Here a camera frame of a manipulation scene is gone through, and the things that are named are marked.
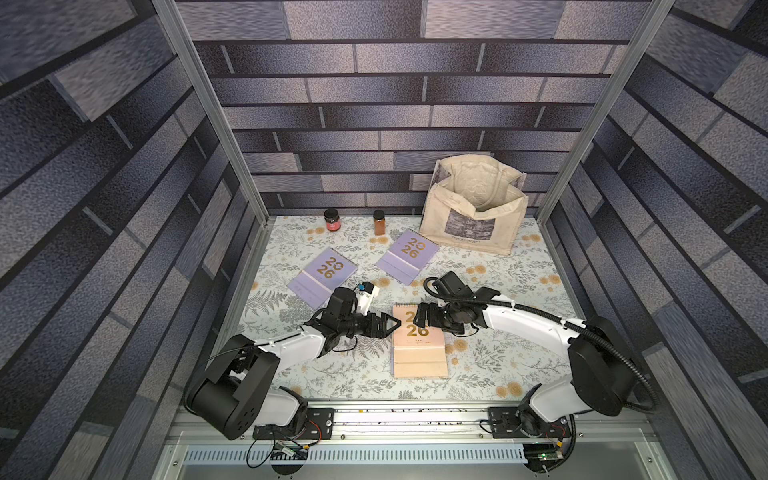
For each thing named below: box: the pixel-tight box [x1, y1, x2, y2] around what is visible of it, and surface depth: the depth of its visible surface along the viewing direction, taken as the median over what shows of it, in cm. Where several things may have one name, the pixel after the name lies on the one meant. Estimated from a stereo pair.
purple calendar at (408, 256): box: [376, 229, 440, 286], surface depth 109 cm
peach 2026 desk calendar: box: [393, 304, 449, 379], surface depth 85 cm
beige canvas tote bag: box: [419, 154, 529, 256], surface depth 103 cm
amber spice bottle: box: [373, 209, 386, 236], surface depth 112 cm
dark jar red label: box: [324, 208, 341, 232], surface depth 115 cm
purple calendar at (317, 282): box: [288, 247, 359, 311], surface depth 104 cm
